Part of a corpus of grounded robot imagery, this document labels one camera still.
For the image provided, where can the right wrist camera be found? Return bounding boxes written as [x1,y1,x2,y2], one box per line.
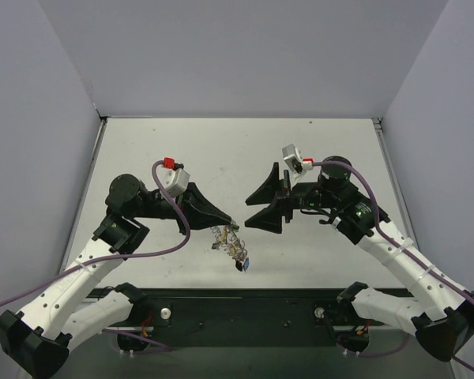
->
[282,144,314,176]

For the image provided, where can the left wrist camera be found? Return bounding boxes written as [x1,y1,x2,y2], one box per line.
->
[161,157,190,197]

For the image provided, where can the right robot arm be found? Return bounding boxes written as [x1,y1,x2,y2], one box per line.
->
[245,156,474,362]

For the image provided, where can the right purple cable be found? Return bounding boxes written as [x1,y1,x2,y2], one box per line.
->
[311,159,474,376]

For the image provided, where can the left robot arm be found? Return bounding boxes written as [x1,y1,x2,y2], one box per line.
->
[0,174,231,378]

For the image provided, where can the metal disc with keyrings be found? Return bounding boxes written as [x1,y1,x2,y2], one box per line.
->
[210,221,248,263]

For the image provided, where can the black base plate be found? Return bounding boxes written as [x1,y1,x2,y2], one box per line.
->
[86,287,386,348]

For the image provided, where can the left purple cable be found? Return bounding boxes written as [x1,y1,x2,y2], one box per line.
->
[0,160,193,344]

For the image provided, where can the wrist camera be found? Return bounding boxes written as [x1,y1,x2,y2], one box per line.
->
[282,144,314,176]
[161,157,190,197]

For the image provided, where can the purple cable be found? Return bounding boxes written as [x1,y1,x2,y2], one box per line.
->
[311,159,474,376]
[0,160,193,344]

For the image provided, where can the blue tagged key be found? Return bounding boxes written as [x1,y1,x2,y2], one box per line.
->
[242,258,250,272]

